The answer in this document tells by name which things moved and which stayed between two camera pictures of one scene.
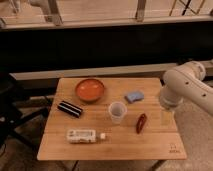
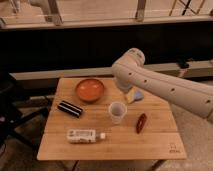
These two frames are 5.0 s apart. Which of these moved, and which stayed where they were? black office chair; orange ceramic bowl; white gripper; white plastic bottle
Moved: white gripper
Stayed: orange ceramic bowl; white plastic bottle; black office chair
